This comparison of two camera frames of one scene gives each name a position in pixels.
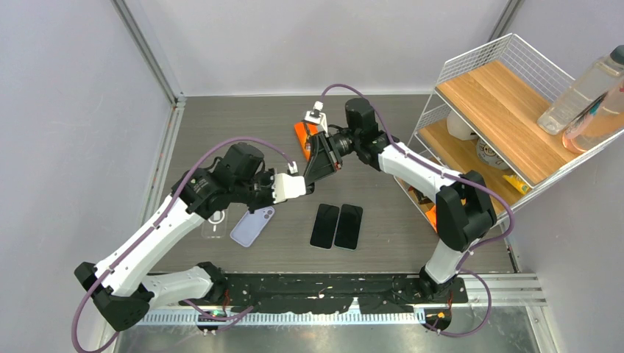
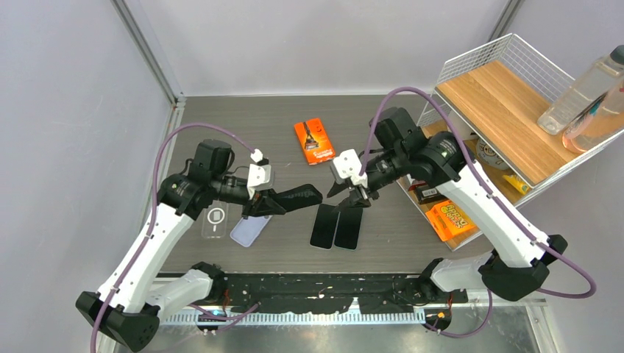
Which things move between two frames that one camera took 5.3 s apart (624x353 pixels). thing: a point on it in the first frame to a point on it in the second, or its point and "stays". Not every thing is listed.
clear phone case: (215, 227) stays
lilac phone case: (251, 226) stays
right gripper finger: (324, 159) to (355, 200)
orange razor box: (305, 131) stays
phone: (349, 226) stays
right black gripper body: (346, 141) to (383, 170)
